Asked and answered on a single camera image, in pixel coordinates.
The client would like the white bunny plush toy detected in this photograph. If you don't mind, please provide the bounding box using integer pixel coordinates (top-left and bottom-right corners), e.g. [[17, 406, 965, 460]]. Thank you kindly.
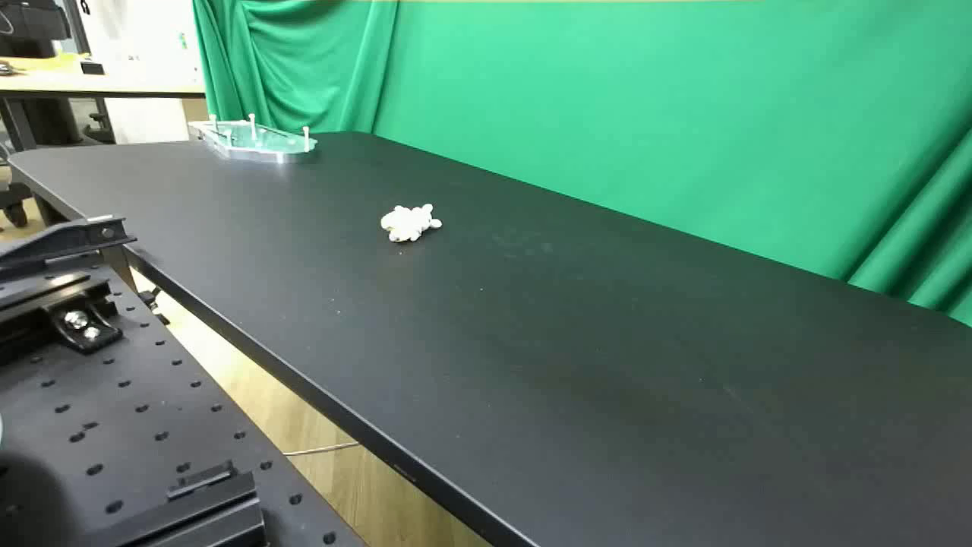
[[377, 201, 447, 246]]

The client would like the green fabric backdrop curtain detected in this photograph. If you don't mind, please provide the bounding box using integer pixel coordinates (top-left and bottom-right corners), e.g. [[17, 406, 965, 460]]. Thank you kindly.
[[190, 0, 972, 328]]

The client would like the clear acrylic plate with posts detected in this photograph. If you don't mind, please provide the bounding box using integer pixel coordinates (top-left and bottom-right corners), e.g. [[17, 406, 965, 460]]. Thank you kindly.
[[190, 112, 318, 165]]

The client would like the black block on breadboard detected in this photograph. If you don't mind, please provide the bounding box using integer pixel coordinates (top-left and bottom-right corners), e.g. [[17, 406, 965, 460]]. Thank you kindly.
[[72, 459, 272, 547]]

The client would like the black perforated optical breadboard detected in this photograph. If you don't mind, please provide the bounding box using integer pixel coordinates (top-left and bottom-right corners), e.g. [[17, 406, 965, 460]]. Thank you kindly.
[[0, 265, 366, 547]]

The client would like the white cabinet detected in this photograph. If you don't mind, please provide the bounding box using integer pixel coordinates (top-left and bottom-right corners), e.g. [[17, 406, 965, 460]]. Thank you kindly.
[[78, 0, 208, 144]]

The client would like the wooden desk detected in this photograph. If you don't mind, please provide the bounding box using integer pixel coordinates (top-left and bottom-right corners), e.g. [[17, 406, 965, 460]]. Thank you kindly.
[[0, 52, 209, 101]]

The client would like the black rail mount with knob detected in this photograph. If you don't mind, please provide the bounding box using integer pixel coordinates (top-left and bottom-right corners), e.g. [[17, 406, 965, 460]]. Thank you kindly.
[[0, 277, 126, 357]]

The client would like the black metal clamp bracket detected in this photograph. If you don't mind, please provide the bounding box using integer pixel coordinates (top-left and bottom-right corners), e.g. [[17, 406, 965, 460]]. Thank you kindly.
[[0, 213, 138, 280]]

